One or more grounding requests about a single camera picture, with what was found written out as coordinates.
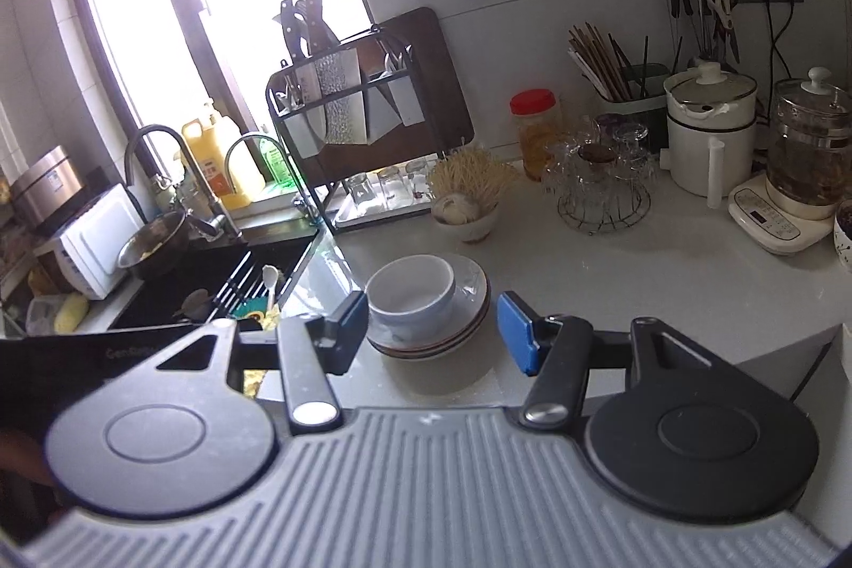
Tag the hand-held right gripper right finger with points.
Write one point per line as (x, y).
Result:
(516, 328)

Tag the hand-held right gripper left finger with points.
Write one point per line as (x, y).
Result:
(349, 328)

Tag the white ceramic bowl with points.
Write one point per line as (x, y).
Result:
(406, 282)

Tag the clear plastic bowl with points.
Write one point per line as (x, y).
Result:
(426, 312)

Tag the bird pattern plate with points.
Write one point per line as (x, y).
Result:
(432, 358)

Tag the yellow corn cob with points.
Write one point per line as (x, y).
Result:
(70, 312)

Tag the white spoon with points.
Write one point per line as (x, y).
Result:
(269, 278)

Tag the white bowl with garlic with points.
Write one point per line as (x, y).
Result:
(466, 228)

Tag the yellow cloth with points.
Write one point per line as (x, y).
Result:
(251, 385)

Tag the black sink drain rack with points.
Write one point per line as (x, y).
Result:
(243, 272)

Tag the white microwave oven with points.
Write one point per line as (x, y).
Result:
(93, 248)

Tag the garlic bulb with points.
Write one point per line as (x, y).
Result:
(456, 207)

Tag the drinking glass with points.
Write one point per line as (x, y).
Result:
(359, 189)
(416, 175)
(388, 182)

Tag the sink strainer plug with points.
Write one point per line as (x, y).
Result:
(196, 305)

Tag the metal bowl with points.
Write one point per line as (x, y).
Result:
(153, 252)

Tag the chrome faucet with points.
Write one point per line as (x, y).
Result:
(296, 182)

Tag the bunch of dried yellow noodles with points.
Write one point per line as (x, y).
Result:
(469, 179)

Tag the black kitchen sink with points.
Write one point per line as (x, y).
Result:
(200, 275)

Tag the metallic rice cooker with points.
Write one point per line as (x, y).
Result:
(46, 189)

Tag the green bottle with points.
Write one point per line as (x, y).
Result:
(274, 162)

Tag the red lid glass jar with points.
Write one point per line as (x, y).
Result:
(536, 135)

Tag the orange detergent bottle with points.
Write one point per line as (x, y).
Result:
(210, 155)

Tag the patterned steel cleaver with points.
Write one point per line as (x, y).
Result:
(339, 95)

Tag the dark cutting board rack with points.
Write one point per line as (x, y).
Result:
(439, 89)

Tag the dark metal faucet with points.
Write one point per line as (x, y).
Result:
(153, 129)

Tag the white electric pot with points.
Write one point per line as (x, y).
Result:
(709, 142)

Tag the white kettle base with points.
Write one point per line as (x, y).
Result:
(765, 219)

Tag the green chopstick holder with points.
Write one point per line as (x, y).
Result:
(636, 82)

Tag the bundle of chopsticks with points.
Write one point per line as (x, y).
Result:
(596, 55)

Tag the speckled ceramic bowl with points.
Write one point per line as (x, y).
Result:
(844, 238)

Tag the glass kettle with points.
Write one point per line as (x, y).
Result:
(809, 149)

